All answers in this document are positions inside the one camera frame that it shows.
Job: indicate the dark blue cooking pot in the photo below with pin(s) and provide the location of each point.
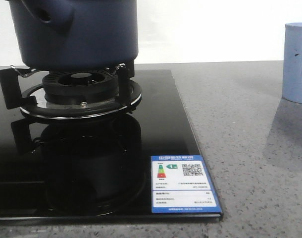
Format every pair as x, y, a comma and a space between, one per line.
69, 35

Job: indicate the black right burner head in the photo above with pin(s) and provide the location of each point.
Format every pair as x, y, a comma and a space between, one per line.
72, 88

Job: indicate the blue energy label sticker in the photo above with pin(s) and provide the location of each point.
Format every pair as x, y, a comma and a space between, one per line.
180, 184

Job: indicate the light blue ribbed cup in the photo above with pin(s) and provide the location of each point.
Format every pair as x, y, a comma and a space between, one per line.
292, 65

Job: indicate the black glass gas stove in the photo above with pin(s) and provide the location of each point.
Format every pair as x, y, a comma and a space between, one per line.
95, 170

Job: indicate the black right pan support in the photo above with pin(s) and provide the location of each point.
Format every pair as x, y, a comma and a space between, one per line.
32, 101

